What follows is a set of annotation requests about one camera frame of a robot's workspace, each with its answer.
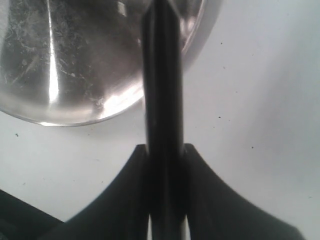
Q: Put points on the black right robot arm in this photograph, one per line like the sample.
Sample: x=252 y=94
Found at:
x=21 y=221

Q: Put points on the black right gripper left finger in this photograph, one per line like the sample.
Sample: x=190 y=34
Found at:
x=119 y=213

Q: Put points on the black knife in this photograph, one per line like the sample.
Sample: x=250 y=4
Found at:
x=163 y=112

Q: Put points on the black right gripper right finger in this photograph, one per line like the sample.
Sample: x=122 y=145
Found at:
x=217 y=212

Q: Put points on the round steel plate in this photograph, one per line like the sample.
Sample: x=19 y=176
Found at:
x=79 y=62

